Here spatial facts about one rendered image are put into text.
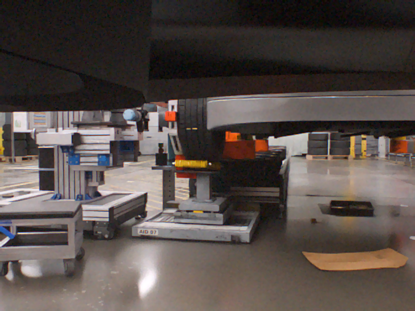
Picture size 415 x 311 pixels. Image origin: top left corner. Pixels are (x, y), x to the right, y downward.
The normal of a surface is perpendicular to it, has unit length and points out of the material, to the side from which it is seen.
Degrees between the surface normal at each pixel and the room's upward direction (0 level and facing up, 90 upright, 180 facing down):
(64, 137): 90
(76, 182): 90
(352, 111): 102
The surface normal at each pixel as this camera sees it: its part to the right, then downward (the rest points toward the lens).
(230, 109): -0.50, 0.26
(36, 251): 0.16, 0.05
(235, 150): -0.21, 0.05
